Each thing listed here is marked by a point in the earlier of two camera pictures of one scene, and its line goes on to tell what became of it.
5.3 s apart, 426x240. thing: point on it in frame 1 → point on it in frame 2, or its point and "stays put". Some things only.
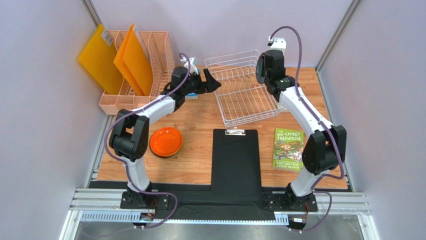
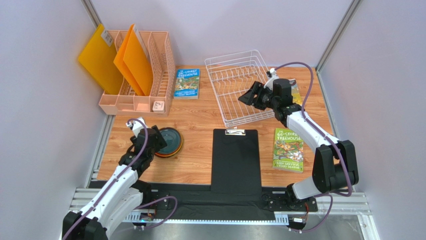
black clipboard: (235, 168) stays put
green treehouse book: (288, 146) stays put
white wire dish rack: (241, 99) stays put
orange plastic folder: (134, 61) stays put
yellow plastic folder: (97, 59) stays put
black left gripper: (210, 85) → (160, 141)
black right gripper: (261, 69) → (257, 95)
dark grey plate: (260, 79) → (173, 140)
